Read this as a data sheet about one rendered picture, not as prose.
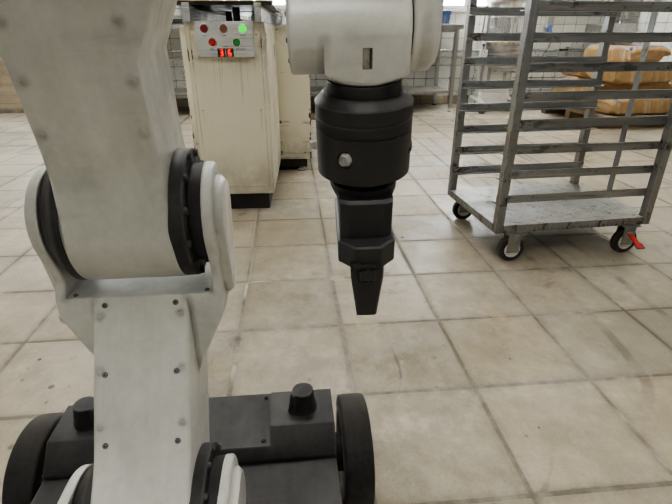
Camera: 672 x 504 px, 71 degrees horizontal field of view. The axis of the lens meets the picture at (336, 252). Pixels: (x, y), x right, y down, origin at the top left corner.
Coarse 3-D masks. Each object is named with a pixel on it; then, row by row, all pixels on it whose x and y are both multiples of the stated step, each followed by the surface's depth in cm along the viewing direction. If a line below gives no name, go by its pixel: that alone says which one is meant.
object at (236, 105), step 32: (192, 32) 197; (256, 32) 198; (192, 64) 202; (224, 64) 203; (256, 64) 203; (224, 96) 208; (256, 96) 209; (224, 128) 214; (256, 128) 215; (224, 160) 220; (256, 160) 221; (256, 192) 228
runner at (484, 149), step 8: (520, 144) 208; (528, 144) 209; (536, 144) 209; (544, 144) 210; (552, 144) 210; (456, 152) 205; (464, 152) 205; (472, 152) 205; (480, 152) 205; (488, 152) 205; (496, 152) 205
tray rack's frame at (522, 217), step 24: (648, 24) 175; (600, 48) 198; (648, 48) 176; (600, 72) 200; (456, 192) 209; (480, 192) 209; (528, 192) 209; (552, 192) 209; (648, 192) 178; (480, 216) 184; (528, 216) 181; (552, 216) 181; (576, 216) 181; (600, 216) 181; (624, 216) 181; (648, 216) 181; (624, 240) 183
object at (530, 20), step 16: (528, 0) 142; (528, 16) 143; (528, 32) 145; (528, 48) 147; (528, 64) 149; (512, 96) 155; (512, 112) 156; (512, 128) 157; (512, 144) 159; (512, 160) 162; (496, 208) 171; (496, 224) 172
